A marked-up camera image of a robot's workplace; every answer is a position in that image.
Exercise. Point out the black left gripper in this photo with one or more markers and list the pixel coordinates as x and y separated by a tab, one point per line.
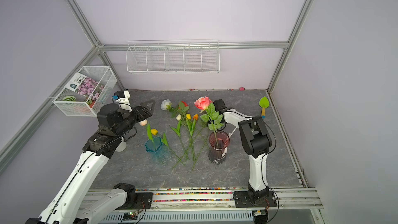
143	116

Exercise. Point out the small pink rose flower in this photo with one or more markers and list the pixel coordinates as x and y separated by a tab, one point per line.
209	115

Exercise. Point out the white rose flower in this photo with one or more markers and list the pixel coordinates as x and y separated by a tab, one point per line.
166	105

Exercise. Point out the pale pink tulip flower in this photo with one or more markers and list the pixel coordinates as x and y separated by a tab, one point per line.
148	129

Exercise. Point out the orange tulip flower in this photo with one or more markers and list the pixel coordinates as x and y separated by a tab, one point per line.
196	117

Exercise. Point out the dark red glass vase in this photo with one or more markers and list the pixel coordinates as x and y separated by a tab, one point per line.
219	143

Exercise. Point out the pink rose double bloom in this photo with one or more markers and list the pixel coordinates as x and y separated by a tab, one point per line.
202	133

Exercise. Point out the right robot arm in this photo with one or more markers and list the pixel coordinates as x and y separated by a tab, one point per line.
256	143

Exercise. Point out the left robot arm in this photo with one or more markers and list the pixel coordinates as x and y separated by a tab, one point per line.
114	122

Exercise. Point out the white tulip flower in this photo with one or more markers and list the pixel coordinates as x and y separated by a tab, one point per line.
177	131

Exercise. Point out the green leaf garden trowel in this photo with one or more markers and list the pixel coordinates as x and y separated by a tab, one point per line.
264	104

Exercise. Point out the blue glass vase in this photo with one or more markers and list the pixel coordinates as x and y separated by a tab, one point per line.
158	150

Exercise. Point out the flower seed packet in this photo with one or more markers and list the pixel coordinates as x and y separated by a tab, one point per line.
85	86

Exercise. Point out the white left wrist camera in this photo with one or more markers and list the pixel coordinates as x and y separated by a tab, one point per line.
122	99

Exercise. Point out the white wire wall shelf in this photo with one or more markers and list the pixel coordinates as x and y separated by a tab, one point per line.
173	56

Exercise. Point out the white wire side basket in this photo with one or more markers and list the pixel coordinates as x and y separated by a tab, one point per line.
75	105

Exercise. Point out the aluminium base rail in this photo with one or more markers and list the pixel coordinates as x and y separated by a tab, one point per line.
221	205

